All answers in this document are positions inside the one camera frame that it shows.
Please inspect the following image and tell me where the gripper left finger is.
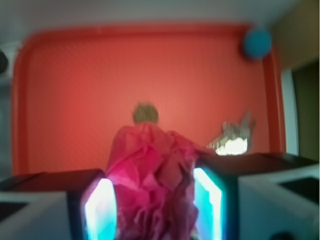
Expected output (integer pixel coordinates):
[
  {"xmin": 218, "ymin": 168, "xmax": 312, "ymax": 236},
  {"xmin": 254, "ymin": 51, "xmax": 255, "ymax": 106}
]
[{"xmin": 0, "ymin": 169, "xmax": 117, "ymax": 240}]

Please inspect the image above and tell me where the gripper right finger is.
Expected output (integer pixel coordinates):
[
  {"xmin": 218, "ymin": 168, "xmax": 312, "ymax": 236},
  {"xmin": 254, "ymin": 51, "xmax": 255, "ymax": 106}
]
[{"xmin": 193, "ymin": 153, "xmax": 320, "ymax": 240}]

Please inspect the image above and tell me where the red paper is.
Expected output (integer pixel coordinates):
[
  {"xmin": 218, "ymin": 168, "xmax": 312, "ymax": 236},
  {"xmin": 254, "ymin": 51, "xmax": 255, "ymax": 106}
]
[{"xmin": 106, "ymin": 123, "xmax": 209, "ymax": 240}]

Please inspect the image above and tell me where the bunch of silver keys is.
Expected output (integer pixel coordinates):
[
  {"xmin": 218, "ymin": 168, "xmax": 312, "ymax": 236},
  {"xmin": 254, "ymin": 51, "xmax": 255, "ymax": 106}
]
[{"xmin": 206, "ymin": 109, "xmax": 256, "ymax": 156}]

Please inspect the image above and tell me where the brown rock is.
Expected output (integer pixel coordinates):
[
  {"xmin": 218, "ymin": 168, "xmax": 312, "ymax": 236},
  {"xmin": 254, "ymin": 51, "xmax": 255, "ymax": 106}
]
[{"xmin": 132, "ymin": 102, "xmax": 159, "ymax": 124}]

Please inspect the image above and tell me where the red plastic tray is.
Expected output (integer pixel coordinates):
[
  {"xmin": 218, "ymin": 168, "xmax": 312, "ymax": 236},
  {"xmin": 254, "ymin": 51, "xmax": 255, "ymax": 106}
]
[{"xmin": 11, "ymin": 23, "xmax": 286, "ymax": 175}]

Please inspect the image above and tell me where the blue crocheted ball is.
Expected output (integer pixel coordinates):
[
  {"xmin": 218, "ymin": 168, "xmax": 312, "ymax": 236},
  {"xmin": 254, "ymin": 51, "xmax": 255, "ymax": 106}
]
[{"xmin": 242, "ymin": 28, "xmax": 272, "ymax": 59}]

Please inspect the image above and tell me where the brown cardboard panel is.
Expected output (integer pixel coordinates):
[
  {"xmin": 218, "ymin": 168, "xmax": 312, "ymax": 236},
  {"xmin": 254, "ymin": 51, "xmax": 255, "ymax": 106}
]
[{"xmin": 271, "ymin": 0, "xmax": 320, "ymax": 70}]

